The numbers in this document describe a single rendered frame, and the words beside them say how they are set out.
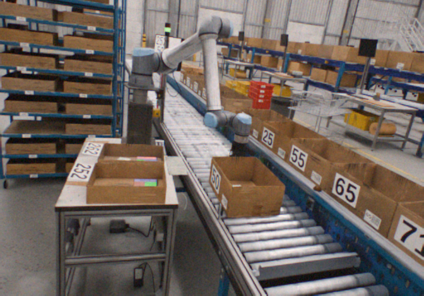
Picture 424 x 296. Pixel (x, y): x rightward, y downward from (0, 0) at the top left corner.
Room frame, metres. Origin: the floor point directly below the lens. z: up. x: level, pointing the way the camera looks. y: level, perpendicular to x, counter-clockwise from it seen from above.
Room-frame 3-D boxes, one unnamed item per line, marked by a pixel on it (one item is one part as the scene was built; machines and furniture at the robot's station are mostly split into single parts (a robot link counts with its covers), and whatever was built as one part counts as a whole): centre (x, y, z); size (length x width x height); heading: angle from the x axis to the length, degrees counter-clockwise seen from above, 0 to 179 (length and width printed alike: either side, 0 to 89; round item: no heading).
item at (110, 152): (1.86, 0.50, 0.80); 0.38 x 0.28 x 0.10; 103
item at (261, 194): (1.63, -0.19, 0.83); 0.39 x 0.29 x 0.17; 18
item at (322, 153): (1.79, -0.68, 0.96); 0.39 x 0.29 x 0.17; 21
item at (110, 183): (1.54, 0.43, 0.80); 0.38 x 0.28 x 0.10; 104
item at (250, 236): (1.34, -0.37, 0.72); 0.52 x 0.05 x 0.05; 111
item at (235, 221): (1.46, -0.32, 0.72); 0.52 x 0.05 x 0.05; 111
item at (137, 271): (1.74, 0.39, 0.02); 0.15 x 0.06 x 0.03; 15
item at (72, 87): (3.07, 1.28, 0.99); 0.40 x 0.30 x 0.10; 107
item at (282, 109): (5.91, -1.21, 0.32); 0.50 x 0.50 x 0.64
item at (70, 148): (3.07, 1.28, 0.39); 0.40 x 0.30 x 0.10; 111
